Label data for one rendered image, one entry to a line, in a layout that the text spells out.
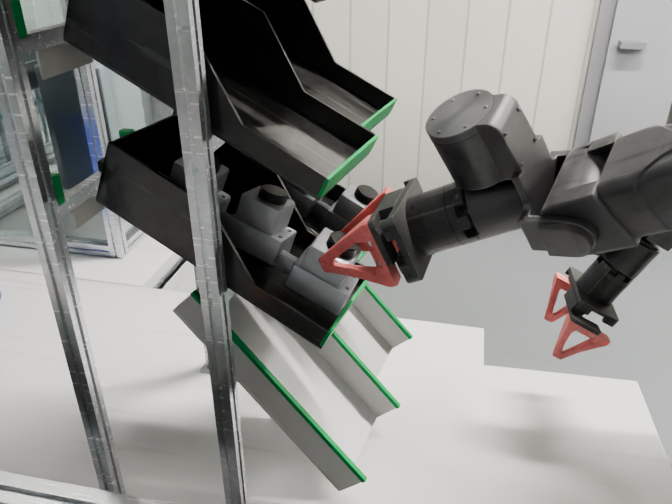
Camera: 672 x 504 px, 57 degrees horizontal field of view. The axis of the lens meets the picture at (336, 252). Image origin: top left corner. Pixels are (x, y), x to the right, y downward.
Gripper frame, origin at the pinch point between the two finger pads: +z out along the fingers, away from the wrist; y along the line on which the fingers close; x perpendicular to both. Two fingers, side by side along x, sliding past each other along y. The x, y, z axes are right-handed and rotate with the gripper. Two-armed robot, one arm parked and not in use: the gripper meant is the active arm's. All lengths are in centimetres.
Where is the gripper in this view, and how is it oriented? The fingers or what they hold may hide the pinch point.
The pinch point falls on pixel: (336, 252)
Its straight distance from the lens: 61.3
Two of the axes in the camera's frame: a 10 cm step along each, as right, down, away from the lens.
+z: -8.5, 2.6, 4.6
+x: 4.3, 8.5, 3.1
